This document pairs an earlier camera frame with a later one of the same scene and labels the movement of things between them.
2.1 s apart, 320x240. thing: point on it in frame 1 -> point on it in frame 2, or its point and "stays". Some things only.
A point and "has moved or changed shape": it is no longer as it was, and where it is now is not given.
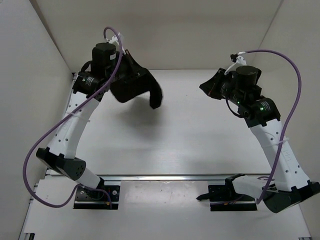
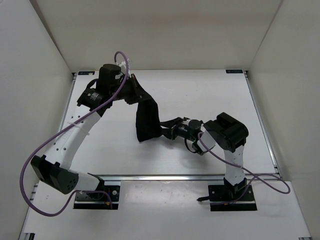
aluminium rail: x=163 y=177 stays
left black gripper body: x=129 y=67 -> x=132 y=89
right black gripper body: x=223 y=87 -> x=178 y=129
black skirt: x=124 y=90 has moved or changed shape
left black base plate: x=87 y=199 stays
